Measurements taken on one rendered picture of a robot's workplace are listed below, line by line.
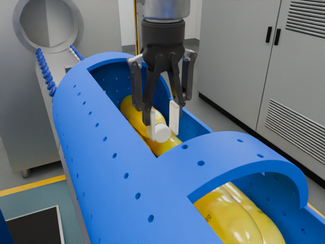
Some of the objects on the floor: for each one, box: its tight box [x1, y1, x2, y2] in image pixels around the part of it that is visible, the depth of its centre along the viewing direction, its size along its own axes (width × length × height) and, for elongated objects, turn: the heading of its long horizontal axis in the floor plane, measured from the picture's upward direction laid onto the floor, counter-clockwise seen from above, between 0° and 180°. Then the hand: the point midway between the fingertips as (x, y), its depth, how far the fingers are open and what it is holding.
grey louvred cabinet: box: [196, 0, 325, 189], centre depth 228 cm, size 54×215×145 cm, turn 24°
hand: (162, 122), depth 57 cm, fingers open, 5 cm apart
